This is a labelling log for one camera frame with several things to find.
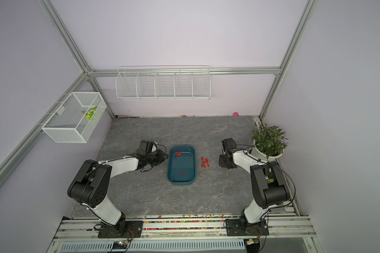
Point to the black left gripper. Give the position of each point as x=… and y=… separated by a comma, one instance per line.
x=161, y=157

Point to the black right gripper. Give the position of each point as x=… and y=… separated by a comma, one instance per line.
x=221, y=163

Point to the teal plastic storage box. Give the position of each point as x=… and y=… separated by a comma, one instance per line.
x=185, y=163

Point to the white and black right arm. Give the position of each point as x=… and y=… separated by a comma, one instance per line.
x=269, y=186

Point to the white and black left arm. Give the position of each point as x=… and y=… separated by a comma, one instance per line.
x=90, y=185

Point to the white plant pot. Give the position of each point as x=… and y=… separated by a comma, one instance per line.
x=258, y=154

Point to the green potted plant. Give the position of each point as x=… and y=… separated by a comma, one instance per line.
x=270, y=140

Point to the green item in basket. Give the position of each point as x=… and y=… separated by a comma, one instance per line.
x=91, y=114

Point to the green circuit board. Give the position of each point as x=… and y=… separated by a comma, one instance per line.
x=119, y=245

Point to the white ventilation grille strip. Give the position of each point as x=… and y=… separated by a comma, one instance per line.
x=162, y=246

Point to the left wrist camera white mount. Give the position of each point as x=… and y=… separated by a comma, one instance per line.
x=146, y=148

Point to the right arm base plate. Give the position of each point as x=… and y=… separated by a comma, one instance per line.
x=240, y=227

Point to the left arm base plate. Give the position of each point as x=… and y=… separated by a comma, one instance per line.
x=125, y=229

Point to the white mesh wall basket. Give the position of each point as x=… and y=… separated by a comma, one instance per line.
x=67, y=124

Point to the white wire wall shelf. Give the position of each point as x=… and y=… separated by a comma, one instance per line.
x=180, y=82

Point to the aluminium rail bed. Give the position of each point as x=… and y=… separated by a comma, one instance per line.
x=288, y=231

